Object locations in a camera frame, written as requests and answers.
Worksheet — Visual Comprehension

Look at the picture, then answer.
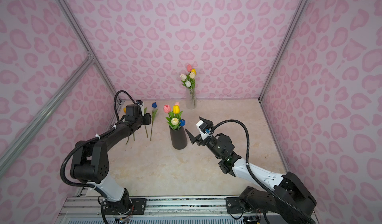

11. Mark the black tapered vase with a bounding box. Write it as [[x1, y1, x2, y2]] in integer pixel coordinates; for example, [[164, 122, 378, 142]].
[[170, 127, 188, 150]]

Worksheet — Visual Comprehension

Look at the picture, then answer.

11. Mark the pale cream tulip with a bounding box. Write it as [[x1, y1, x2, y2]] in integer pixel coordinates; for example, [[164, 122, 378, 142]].
[[171, 117, 179, 126]]

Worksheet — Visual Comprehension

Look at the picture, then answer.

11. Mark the clear glass vase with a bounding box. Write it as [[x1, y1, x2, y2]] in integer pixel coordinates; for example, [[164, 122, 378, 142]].
[[186, 88, 197, 109]]

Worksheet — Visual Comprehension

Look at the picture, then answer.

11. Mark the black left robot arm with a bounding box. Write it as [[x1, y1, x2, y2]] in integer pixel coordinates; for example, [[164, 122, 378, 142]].
[[60, 99, 151, 224]]

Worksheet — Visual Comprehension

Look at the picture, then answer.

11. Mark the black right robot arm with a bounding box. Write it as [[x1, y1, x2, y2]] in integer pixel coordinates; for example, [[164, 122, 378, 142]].
[[187, 118, 317, 224]]

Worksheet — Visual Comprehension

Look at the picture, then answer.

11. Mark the bunch of artificial tulips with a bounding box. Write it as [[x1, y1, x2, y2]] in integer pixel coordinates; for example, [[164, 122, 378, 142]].
[[123, 106, 149, 146]]

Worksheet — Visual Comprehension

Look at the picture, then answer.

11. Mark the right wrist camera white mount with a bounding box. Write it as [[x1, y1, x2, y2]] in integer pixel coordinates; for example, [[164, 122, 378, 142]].
[[196, 120, 213, 140]]

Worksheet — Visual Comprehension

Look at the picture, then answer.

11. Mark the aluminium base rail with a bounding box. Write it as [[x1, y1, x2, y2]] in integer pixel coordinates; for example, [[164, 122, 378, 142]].
[[55, 195, 318, 224]]

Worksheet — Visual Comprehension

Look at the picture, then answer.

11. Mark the diagonal aluminium frame bar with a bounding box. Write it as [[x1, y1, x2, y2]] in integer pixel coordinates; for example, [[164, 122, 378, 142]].
[[1, 56, 94, 177]]

